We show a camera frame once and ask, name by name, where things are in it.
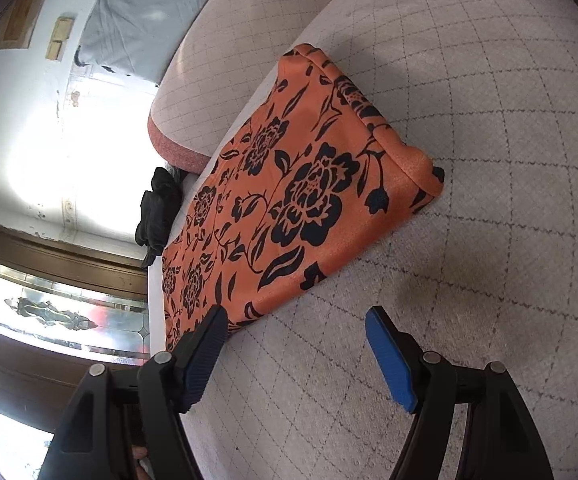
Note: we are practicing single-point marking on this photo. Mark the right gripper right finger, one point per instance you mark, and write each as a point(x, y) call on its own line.
point(501, 440)

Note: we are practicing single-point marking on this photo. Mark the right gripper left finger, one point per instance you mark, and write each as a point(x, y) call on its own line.
point(127, 424)

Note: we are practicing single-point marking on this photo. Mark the orange black floral shirt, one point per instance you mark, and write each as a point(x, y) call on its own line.
point(311, 178)

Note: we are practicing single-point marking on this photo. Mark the black clothes pile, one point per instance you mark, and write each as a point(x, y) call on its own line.
point(158, 210)

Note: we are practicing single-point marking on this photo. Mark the wooden stained glass door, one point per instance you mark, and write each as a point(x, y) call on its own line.
point(62, 309)

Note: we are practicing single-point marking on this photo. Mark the pink quilted bed cover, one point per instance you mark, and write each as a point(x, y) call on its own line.
point(488, 272)

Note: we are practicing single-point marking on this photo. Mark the pink quilted bolster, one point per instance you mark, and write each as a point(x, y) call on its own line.
point(224, 56)

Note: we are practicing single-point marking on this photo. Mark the grey blue pillow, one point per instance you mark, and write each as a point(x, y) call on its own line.
point(136, 37)

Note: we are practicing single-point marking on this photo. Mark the beige wall switch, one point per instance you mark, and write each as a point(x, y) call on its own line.
point(59, 38)

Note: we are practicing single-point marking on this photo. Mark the framed wall plaque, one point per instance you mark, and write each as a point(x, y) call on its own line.
point(18, 24)

